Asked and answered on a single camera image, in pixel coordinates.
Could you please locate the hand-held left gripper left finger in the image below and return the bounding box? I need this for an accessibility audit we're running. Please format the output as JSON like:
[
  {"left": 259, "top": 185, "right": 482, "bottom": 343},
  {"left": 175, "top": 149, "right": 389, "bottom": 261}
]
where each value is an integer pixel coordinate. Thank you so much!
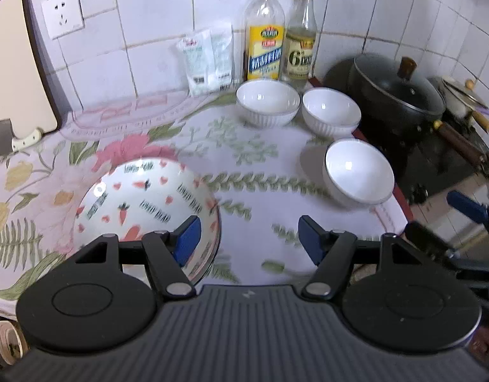
[{"left": 71, "top": 215, "right": 203, "bottom": 300}]

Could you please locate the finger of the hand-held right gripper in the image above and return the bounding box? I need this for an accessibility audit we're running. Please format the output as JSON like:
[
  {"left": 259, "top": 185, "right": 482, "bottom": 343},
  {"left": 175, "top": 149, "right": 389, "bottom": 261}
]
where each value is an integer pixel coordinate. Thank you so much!
[
  {"left": 446, "top": 190, "right": 489, "bottom": 225},
  {"left": 404, "top": 221, "right": 458, "bottom": 261}
]

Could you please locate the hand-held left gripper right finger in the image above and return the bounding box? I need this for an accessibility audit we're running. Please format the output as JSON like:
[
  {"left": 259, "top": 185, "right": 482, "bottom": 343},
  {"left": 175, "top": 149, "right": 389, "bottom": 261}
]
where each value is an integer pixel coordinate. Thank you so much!
[{"left": 298, "top": 215, "right": 420, "bottom": 302}]

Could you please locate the rabbit and carrot print plate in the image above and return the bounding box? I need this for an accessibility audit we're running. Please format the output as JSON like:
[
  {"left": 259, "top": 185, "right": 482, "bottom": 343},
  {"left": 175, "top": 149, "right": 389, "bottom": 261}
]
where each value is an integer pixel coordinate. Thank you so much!
[{"left": 71, "top": 158, "right": 222, "bottom": 283}]

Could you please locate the white ribbed bowl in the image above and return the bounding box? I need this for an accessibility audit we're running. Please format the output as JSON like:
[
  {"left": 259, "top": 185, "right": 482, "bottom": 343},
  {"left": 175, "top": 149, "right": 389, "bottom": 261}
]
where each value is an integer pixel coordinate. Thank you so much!
[
  {"left": 301, "top": 88, "right": 362, "bottom": 138},
  {"left": 323, "top": 138, "right": 395, "bottom": 209},
  {"left": 235, "top": 80, "right": 301, "bottom": 128}
]

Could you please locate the black gas stove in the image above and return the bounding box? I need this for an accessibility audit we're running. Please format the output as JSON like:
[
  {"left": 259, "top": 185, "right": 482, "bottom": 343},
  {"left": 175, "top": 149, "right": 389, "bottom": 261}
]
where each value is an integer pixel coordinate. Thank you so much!
[{"left": 322, "top": 53, "right": 489, "bottom": 208}]

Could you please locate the floral tablecloth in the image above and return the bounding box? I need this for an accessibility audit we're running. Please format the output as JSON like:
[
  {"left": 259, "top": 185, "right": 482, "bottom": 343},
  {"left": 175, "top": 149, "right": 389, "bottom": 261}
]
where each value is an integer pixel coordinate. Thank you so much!
[{"left": 0, "top": 83, "right": 410, "bottom": 319}]

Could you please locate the small white enamel pot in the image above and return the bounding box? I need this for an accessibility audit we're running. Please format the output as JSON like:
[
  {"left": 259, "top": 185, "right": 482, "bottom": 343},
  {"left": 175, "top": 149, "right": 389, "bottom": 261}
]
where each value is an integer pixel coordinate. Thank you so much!
[{"left": 441, "top": 75, "right": 489, "bottom": 138}]

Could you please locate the black cooking pot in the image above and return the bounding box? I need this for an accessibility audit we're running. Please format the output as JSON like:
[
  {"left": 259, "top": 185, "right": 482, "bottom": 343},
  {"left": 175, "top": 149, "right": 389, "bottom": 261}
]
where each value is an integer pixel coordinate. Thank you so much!
[{"left": 350, "top": 60, "right": 489, "bottom": 168}]

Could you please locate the glass pot lid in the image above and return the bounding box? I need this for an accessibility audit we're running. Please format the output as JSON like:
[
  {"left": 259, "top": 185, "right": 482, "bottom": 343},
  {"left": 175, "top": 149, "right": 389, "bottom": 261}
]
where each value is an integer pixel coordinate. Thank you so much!
[{"left": 353, "top": 53, "right": 446, "bottom": 116}]

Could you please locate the white seasoning bag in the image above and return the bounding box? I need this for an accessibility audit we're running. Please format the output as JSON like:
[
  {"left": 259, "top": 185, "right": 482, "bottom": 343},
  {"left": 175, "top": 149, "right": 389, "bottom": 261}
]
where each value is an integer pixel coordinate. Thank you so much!
[
  {"left": 210, "top": 24, "right": 234, "bottom": 90},
  {"left": 176, "top": 30, "right": 215, "bottom": 97}
]

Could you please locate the yellow cap vinegar bottle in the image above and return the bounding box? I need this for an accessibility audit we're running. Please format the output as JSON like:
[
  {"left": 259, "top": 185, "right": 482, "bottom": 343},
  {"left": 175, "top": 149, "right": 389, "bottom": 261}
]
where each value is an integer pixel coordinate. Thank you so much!
[{"left": 281, "top": 0, "right": 318, "bottom": 88}]

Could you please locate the yellow label cooking wine bottle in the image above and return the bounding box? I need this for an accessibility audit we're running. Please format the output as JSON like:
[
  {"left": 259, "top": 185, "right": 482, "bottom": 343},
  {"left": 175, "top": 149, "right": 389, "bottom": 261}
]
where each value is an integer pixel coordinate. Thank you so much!
[{"left": 243, "top": 0, "right": 285, "bottom": 84}]

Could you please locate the white round container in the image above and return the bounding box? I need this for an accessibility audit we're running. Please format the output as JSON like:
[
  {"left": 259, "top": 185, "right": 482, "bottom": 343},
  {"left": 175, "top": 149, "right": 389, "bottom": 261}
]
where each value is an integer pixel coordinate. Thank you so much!
[{"left": 0, "top": 320, "right": 24, "bottom": 367}]

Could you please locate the white cutting board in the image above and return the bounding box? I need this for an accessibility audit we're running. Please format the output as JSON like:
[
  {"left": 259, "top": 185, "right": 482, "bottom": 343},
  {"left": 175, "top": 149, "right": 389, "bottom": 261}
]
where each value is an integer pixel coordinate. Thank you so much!
[{"left": 0, "top": 0, "right": 64, "bottom": 136}]

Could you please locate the white wall socket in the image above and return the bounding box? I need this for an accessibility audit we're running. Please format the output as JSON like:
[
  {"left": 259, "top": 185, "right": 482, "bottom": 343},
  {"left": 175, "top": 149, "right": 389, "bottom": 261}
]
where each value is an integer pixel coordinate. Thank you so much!
[{"left": 41, "top": 0, "right": 85, "bottom": 40}]

